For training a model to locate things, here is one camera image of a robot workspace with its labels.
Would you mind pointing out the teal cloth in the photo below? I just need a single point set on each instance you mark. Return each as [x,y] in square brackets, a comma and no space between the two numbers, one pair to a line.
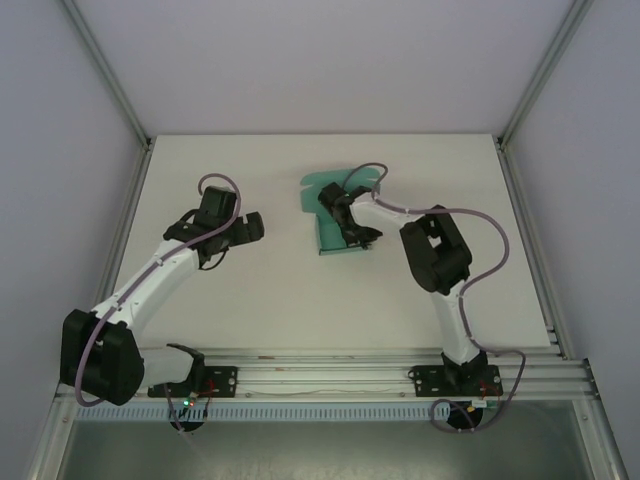
[312,192]

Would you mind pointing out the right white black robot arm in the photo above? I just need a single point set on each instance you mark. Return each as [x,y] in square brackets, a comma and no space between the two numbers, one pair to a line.
[452,325]

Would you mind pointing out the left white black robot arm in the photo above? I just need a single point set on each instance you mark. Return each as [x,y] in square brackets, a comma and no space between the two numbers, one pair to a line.
[150,285]

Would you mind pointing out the small connector circuit board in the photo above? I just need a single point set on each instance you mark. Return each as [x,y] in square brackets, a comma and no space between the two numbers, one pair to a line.
[189,401]
[482,403]

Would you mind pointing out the steel sheet panel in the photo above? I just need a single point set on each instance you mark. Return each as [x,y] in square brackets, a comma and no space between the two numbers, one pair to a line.
[320,455]

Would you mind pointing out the aluminium side rail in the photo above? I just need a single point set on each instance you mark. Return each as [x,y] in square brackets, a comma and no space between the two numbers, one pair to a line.
[532,235]
[117,250]

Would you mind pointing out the aluminium mounting rail beam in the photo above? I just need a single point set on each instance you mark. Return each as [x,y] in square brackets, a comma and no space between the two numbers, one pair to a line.
[320,372]

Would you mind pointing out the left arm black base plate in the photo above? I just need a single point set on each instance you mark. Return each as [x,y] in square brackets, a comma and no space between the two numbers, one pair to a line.
[225,380]

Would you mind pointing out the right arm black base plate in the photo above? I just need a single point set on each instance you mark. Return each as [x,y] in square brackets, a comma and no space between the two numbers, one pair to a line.
[425,380]

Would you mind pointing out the aluminium frame post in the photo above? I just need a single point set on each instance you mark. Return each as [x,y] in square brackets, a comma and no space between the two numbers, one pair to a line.
[107,75]
[542,75]

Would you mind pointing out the aluminium frame leg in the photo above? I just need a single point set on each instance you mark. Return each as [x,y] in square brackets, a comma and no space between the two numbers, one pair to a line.
[600,445]
[47,445]

